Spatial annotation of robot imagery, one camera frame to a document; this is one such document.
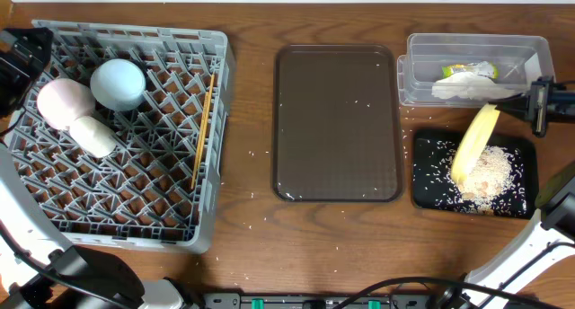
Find green snack wrapper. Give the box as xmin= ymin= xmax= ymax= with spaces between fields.
xmin=441 ymin=61 xmax=499 ymax=79

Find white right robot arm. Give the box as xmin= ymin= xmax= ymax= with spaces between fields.
xmin=464 ymin=76 xmax=574 ymax=295

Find black cable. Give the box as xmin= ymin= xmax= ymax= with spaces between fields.
xmin=330 ymin=275 xmax=558 ymax=309

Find pink bowl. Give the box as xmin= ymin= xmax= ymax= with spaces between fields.
xmin=37 ymin=78 xmax=95 ymax=130

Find grey plastic dish rack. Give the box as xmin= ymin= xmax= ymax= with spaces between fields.
xmin=6 ymin=20 xmax=235 ymax=253

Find yellow plate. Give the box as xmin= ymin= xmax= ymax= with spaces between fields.
xmin=450 ymin=104 xmax=500 ymax=185

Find dark brown serving tray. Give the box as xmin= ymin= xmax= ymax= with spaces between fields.
xmin=271 ymin=44 xmax=405 ymax=203

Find cream plastic cup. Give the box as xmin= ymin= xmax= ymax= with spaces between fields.
xmin=69 ymin=116 xmax=117 ymax=158

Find black tray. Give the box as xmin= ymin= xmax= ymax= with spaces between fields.
xmin=411 ymin=129 xmax=539 ymax=219

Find black power strip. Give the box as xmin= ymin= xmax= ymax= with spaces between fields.
xmin=203 ymin=293 xmax=430 ymax=309

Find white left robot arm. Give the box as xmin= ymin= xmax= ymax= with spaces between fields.
xmin=1 ymin=28 xmax=187 ymax=308

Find light blue bowl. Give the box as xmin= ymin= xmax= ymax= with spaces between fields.
xmin=90 ymin=58 xmax=146 ymax=111

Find clear plastic bin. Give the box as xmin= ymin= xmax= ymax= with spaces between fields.
xmin=397 ymin=33 xmax=555 ymax=108

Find pile of rice scraps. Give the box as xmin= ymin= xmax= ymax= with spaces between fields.
xmin=449 ymin=146 xmax=517 ymax=215

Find wooden chopstick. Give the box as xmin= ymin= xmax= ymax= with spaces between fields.
xmin=194 ymin=74 xmax=215 ymax=175
xmin=191 ymin=90 xmax=212 ymax=190

